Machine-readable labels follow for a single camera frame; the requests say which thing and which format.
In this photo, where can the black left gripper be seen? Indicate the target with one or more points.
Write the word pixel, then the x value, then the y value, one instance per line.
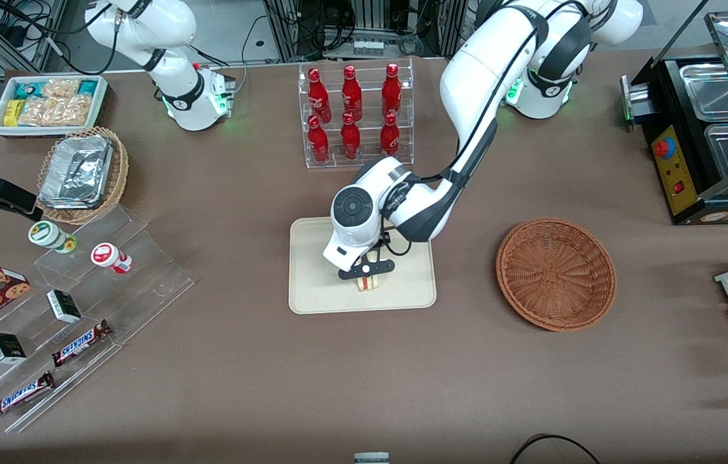
pixel 378 244

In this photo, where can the triangular sandwich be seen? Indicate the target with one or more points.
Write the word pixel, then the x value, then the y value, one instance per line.
pixel 369 285

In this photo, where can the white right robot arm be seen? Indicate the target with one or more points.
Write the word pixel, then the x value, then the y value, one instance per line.
pixel 173 26

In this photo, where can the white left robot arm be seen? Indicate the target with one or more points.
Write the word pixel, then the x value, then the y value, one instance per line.
pixel 486 77

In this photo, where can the beige plastic tray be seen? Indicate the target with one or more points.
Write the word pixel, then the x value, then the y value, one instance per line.
pixel 312 287

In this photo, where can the light wicker basket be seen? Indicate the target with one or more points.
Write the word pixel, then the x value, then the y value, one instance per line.
pixel 120 174

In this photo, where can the brown round wicker basket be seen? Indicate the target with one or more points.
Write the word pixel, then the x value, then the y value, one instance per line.
pixel 554 274

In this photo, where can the green lid yogurt cup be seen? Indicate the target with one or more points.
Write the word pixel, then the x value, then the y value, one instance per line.
pixel 48 234

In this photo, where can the stacked aluminium foil containers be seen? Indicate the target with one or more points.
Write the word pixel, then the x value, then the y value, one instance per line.
pixel 77 171

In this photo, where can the yellow snack packet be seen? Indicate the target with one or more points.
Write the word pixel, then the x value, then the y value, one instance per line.
pixel 12 113

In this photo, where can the clear bag of crackers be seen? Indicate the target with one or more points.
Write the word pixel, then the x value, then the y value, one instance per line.
pixel 57 113
pixel 60 89

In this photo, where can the red lid yogurt cup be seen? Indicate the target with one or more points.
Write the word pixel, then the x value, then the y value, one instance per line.
pixel 106 255

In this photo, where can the teal snack packet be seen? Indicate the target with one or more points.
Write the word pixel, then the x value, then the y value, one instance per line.
pixel 28 89
pixel 89 86

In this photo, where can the small black carton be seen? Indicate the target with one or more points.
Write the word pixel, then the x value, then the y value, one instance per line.
pixel 64 306
pixel 6 348

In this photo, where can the red cola bottle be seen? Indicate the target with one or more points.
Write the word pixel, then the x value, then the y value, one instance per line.
pixel 351 93
pixel 391 90
pixel 318 96
pixel 351 140
pixel 318 143
pixel 390 138

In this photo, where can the clear acrylic bottle rack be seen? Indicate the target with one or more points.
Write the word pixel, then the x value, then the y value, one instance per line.
pixel 371 132

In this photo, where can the clear acrylic stepped stand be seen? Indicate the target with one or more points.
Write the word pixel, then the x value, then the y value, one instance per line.
pixel 144 283

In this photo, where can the Snickers chocolate bar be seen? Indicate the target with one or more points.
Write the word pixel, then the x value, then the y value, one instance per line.
pixel 80 343
pixel 20 395

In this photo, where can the small grey device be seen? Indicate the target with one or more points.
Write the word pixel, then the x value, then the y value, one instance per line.
pixel 371 458

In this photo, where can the black hot food warmer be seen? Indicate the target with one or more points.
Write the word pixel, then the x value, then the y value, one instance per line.
pixel 670 174

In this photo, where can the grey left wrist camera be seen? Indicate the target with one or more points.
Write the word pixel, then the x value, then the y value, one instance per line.
pixel 367 269

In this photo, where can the aluminium equipment frame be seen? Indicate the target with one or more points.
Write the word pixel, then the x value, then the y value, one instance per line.
pixel 286 32

